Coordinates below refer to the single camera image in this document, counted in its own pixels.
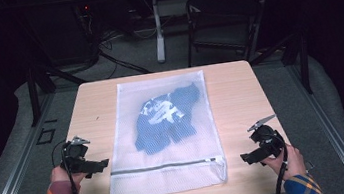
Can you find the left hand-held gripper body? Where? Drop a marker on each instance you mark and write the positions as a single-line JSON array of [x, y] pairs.
[[74, 157]]

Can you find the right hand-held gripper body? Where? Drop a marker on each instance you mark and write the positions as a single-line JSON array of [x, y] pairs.
[[268, 141]]

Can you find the white zipper pull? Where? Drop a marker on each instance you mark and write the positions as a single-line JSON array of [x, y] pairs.
[[216, 159]]

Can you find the white mesh laundry bag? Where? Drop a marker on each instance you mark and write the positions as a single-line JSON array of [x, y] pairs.
[[171, 182]]

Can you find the person's left hand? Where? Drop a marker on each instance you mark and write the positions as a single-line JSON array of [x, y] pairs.
[[61, 177]]

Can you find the person's right hand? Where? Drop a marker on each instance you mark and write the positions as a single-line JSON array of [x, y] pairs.
[[294, 163]]

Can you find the blue printed garment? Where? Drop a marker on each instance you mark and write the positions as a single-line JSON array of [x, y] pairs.
[[171, 130]]

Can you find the dark computer tower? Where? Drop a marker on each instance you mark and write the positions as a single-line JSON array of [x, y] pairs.
[[64, 34]]

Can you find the black folding chair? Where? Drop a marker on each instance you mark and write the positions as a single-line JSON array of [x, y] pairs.
[[223, 19]]

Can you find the white desk with metal leg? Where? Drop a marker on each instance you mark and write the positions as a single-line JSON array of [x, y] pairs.
[[159, 38]]

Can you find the black metal frame stand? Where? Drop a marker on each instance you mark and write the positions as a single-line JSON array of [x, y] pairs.
[[33, 95], [305, 62]]

